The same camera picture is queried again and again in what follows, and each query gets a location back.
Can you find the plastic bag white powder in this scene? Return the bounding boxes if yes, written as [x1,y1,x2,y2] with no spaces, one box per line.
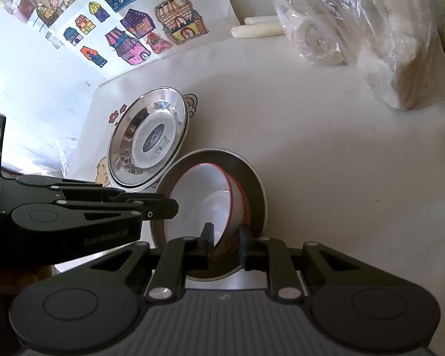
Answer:
[350,0,445,111]

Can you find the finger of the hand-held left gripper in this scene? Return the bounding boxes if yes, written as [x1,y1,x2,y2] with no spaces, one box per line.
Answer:
[54,196,179,220]
[17,174,125,201]

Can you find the deep steel bowl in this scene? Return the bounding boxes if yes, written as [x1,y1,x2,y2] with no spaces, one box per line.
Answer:
[149,147,269,282]

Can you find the large steel plate with label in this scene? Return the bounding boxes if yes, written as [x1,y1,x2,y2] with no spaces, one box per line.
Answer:
[107,87,189,193]

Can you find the clear plastic bag beige lumps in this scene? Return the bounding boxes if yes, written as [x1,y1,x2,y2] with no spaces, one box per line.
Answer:
[268,0,360,68]

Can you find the white candle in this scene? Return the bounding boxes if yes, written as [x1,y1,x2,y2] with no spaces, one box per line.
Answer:
[244,15,279,26]
[232,22,285,40]

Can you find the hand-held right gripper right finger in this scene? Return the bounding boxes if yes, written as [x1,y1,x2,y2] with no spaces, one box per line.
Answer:
[238,226,397,301]

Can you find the colourful houses drawing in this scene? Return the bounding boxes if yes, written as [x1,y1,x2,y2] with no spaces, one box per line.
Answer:
[44,0,242,81]

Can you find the crumpled clear plastic wrap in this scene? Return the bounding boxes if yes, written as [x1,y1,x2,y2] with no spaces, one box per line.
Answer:
[55,137,83,179]

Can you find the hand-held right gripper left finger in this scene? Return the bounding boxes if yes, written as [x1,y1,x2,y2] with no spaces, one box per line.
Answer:
[52,222,214,302]

